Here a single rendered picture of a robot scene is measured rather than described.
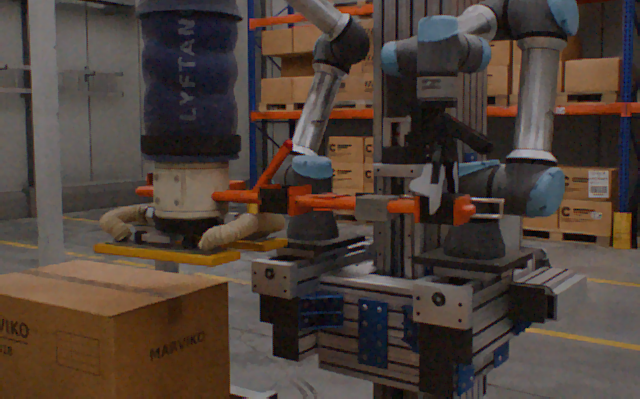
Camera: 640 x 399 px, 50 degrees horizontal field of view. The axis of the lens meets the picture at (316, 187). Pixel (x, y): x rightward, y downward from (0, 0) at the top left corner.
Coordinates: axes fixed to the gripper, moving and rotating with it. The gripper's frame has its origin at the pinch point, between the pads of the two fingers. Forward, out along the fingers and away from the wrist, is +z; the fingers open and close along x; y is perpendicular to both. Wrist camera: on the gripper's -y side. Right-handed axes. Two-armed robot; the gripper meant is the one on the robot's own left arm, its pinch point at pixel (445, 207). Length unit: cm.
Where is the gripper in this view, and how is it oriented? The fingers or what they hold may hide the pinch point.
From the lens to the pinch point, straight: 132.3
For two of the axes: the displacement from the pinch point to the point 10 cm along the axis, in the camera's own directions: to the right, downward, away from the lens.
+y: -8.7, -0.4, 4.9
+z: 0.0, 10.0, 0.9
